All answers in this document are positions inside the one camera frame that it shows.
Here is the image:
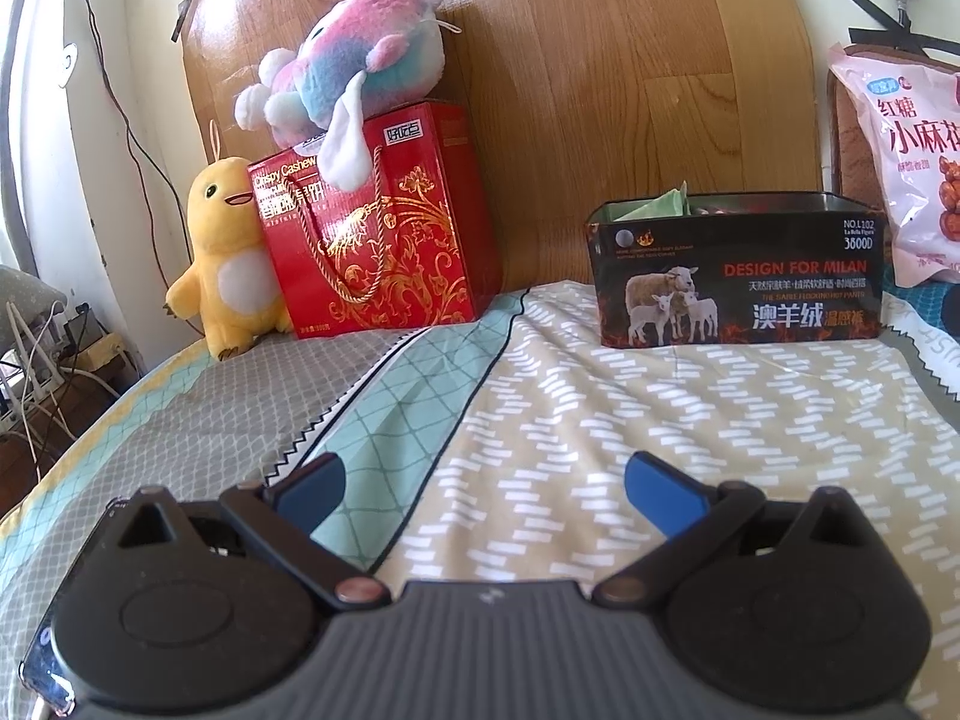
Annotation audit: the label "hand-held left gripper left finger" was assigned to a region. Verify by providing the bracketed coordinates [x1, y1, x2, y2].
[105, 453, 393, 611]

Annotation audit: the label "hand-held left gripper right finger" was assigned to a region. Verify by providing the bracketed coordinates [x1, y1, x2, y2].
[592, 451, 860, 609]

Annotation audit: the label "black tin box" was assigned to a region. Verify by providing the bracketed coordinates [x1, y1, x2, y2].
[586, 190, 887, 350]

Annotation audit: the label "light green snack packet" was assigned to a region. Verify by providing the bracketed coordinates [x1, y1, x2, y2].
[628, 181, 692, 224]

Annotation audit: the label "patterned bed sheet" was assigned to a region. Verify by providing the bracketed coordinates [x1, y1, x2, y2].
[0, 281, 960, 720]

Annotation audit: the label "yellow duck plush toy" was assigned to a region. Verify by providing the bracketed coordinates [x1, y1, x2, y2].
[164, 157, 295, 362]

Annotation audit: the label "beige power strip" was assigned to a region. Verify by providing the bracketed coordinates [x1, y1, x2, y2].
[62, 304, 142, 391]

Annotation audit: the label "red gift box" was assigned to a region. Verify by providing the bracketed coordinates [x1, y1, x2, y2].
[247, 100, 504, 340]

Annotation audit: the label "grey patterned cushion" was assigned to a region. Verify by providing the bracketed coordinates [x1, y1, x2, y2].
[0, 264, 70, 317]

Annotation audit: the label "pink snack bag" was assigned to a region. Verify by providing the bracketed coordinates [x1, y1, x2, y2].
[826, 43, 960, 288]

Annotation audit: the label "wooden headboard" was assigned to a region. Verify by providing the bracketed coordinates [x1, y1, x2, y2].
[178, 0, 835, 335]

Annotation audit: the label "pink and blue plush toy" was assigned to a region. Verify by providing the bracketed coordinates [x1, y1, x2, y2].
[233, 0, 449, 193]

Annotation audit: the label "black tape strips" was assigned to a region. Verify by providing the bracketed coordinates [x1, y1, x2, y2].
[847, 0, 960, 58]

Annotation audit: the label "bundle of white cables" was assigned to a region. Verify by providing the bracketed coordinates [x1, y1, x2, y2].
[0, 298, 80, 470]

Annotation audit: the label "thin dark wall cable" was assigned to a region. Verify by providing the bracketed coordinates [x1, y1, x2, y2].
[70, 0, 197, 302]

